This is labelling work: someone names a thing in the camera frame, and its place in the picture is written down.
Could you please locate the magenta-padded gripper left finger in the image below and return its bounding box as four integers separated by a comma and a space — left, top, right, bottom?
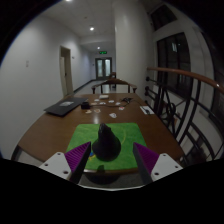
39, 141, 92, 185

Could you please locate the black railing with wooden handrail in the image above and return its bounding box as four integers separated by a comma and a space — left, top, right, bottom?
144, 66, 224, 161

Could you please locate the black closed laptop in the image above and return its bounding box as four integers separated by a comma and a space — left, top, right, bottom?
43, 96, 89, 117

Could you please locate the side door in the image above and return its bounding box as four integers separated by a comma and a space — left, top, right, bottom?
59, 45, 74, 98

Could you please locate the wooden armchair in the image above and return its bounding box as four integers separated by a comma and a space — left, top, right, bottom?
91, 78, 138, 95

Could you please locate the glass double door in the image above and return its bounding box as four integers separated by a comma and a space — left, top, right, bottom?
94, 57, 113, 81

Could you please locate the green mouse pad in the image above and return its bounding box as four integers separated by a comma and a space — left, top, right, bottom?
65, 122, 148, 172

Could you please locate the black vertical computer mouse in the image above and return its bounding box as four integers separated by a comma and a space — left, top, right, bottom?
91, 123, 122, 163

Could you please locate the dark window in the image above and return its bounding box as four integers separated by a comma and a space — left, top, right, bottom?
156, 32, 193, 101

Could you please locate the white paper card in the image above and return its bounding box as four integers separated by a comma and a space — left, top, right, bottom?
139, 105, 155, 116

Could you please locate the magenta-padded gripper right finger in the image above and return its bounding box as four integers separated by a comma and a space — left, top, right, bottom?
132, 142, 184, 185

